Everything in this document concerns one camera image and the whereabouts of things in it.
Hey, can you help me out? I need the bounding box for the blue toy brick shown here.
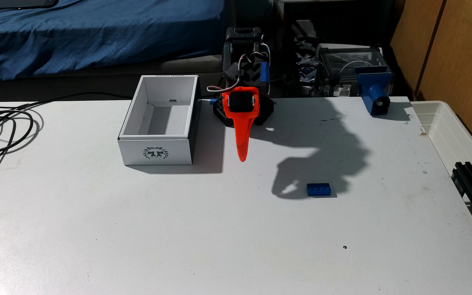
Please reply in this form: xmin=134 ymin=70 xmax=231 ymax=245
xmin=306 ymin=183 xmax=332 ymax=197

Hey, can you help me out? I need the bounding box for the white cardboard box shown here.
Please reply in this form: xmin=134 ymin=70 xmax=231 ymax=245
xmin=117 ymin=75 xmax=200 ymax=166

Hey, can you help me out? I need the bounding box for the blue bed sheet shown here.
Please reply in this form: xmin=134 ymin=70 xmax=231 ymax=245
xmin=0 ymin=0 xmax=225 ymax=82

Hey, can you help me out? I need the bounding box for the white plastic bin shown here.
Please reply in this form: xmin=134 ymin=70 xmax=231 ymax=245
xmin=411 ymin=100 xmax=472 ymax=173

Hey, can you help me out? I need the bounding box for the wooden cabinet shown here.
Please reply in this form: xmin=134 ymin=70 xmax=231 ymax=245
xmin=390 ymin=0 xmax=472 ymax=164

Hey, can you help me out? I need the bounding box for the black tablet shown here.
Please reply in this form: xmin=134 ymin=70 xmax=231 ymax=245
xmin=0 ymin=0 xmax=60 ymax=11

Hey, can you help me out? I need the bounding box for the white servo cable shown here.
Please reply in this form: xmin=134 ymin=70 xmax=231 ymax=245
xmin=206 ymin=43 xmax=272 ymax=96

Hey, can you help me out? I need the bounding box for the clear plastic enclosure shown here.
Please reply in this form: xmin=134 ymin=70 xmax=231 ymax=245
xmin=316 ymin=43 xmax=390 ymax=98

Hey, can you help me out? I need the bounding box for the blue printed mount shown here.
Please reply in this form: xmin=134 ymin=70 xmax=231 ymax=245
xmin=356 ymin=66 xmax=393 ymax=117

